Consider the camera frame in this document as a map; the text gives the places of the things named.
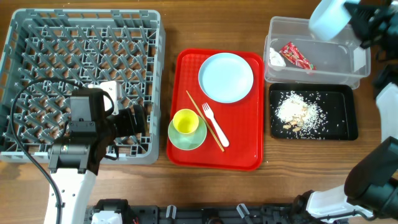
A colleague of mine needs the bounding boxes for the light blue bowl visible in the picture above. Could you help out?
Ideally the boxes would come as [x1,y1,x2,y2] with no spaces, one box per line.
[308,0,351,40]

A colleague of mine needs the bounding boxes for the yellow plastic cup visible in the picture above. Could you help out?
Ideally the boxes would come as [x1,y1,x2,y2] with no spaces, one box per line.
[172,109,199,135]

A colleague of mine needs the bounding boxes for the green saucer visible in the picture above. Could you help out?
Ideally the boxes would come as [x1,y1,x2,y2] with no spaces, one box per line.
[168,118,207,151]

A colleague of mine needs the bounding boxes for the red sauce packet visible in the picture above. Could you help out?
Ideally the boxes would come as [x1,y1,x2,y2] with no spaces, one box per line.
[279,42,317,70]

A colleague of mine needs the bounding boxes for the white napkin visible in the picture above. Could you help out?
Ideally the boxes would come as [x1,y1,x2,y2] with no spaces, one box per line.
[269,47,286,67]

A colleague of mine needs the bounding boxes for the light blue plate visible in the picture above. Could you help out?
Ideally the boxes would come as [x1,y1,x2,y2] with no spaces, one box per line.
[198,53,254,103]

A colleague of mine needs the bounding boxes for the rice and food scraps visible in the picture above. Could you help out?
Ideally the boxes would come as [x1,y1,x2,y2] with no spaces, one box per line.
[270,90,347,140]

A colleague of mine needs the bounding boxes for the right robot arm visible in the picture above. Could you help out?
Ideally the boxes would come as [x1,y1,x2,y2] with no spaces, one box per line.
[288,1,397,223]

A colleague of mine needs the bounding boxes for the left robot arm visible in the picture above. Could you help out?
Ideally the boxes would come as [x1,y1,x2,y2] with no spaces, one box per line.
[45,88,147,223]

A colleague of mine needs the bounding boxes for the grey dishwasher rack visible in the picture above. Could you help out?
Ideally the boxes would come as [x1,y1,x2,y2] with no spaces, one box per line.
[1,9,166,164]

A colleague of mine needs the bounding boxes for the clear plastic bin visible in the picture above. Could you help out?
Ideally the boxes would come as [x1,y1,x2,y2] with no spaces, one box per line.
[263,16,371,89]

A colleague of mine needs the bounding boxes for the wooden chopstick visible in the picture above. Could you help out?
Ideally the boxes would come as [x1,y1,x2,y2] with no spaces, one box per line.
[185,90,225,152]

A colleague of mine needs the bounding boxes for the white plastic fork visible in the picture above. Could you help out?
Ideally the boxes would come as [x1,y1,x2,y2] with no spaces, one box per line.
[202,103,229,147]

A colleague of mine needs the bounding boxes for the black tray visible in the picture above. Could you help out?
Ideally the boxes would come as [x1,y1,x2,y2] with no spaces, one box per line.
[269,83,358,141]

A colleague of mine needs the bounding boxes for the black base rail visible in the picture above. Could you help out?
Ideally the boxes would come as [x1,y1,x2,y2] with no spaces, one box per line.
[83,199,317,224]

